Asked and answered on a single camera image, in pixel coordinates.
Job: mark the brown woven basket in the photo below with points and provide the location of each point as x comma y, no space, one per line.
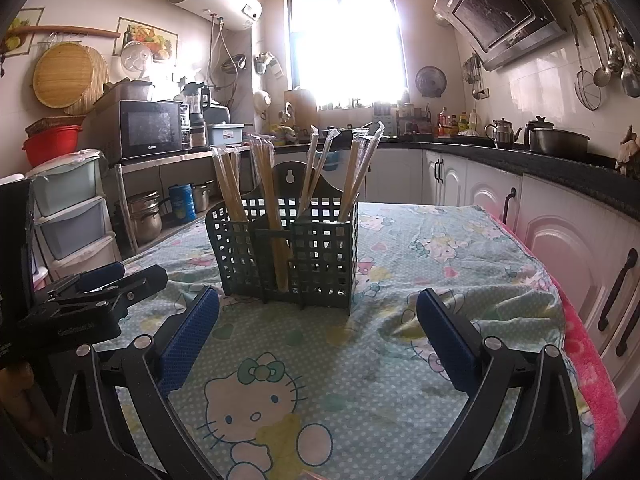
52,125

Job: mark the kitchen window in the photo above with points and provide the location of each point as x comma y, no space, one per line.
345,45

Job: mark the small hanging tools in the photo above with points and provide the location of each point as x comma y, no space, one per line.
471,72

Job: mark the wall-mounted metal holder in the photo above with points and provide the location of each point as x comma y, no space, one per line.
265,62

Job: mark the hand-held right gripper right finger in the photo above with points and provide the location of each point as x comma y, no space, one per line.
447,345

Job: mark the black microwave oven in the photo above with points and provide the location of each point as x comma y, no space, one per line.
150,130

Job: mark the pale plastic drawer cabinet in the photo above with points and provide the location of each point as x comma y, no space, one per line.
70,225

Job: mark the round bamboo cutting boards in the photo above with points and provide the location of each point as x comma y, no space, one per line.
60,75

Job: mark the group of condiment bottles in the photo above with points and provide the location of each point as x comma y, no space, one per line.
452,122

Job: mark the wide steel pot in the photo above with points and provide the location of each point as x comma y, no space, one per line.
560,142

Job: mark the ginger root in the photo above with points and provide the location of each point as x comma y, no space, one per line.
629,152

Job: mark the pink fleece blanket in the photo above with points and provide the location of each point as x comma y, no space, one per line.
595,370

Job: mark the bunch of chopsticks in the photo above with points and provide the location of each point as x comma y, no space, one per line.
270,200

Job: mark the wall socket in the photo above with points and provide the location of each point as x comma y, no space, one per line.
482,93

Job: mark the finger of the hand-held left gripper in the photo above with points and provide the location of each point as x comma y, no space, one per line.
100,275
145,280

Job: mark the blue canister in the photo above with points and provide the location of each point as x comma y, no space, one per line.
181,203

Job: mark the round woven mat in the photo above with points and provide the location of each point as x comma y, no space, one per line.
99,90

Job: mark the white hanging colander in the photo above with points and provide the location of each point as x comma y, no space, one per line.
262,101

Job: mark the grey-blue storage box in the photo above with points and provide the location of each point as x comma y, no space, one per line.
225,135

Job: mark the row of hanging kitchen utensils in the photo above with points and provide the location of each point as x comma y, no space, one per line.
630,75

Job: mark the fruit wall picture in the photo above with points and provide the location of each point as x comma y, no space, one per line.
150,35

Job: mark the brown box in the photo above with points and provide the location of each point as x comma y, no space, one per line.
125,91

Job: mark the black range hood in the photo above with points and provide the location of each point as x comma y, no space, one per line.
492,7

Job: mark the wall hook rail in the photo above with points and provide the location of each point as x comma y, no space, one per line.
579,6

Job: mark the small round wall fan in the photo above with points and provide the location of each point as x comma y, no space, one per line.
431,81

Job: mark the cartoon print tablecloth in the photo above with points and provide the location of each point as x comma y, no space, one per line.
350,385

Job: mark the black blender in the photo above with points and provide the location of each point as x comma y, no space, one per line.
195,105

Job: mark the wooden rolling pin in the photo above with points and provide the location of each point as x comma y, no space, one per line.
70,30

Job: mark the wooden cutting board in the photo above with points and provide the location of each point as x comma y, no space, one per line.
300,107

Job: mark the dark lidded pot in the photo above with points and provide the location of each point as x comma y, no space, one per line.
540,124

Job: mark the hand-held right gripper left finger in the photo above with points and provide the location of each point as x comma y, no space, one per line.
187,345

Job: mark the steel kettle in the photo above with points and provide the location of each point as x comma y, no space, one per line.
502,134

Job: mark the stacked steel stockpot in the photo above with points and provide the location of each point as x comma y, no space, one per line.
145,220

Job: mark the yellow plastic bag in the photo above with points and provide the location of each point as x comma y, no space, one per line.
284,134

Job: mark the red plastic basin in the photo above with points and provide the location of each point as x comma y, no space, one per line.
50,147

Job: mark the small steel pot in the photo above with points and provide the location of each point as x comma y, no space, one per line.
201,197

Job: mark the hanging steel bowl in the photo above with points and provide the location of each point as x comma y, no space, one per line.
233,63

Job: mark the green plastic utensil basket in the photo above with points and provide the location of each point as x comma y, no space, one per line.
302,175

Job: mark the kitchen shelf rack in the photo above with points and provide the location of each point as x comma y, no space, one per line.
165,159

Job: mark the framed wall picture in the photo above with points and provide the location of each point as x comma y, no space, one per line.
25,25

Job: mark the black kitchen countertop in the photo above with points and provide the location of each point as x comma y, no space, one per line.
565,170

